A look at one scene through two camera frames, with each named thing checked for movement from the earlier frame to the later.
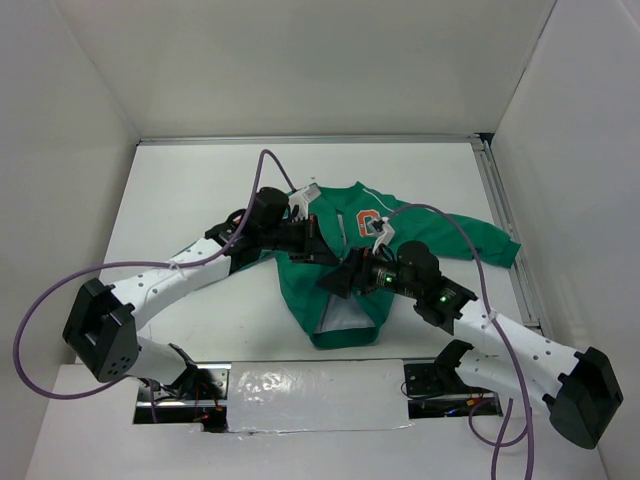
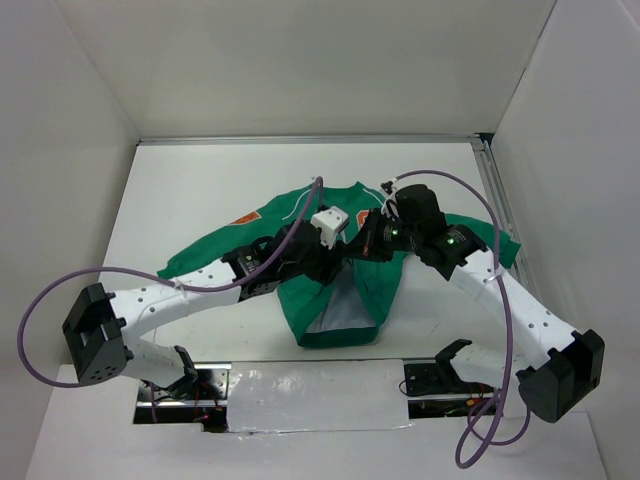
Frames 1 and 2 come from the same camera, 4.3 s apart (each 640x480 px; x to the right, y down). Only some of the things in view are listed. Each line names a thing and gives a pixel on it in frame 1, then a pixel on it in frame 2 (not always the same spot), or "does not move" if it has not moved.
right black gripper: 356,270 -> 366,242
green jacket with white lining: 349,218 does not move
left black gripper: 313,246 -> 327,270
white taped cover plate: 273,396 does not move
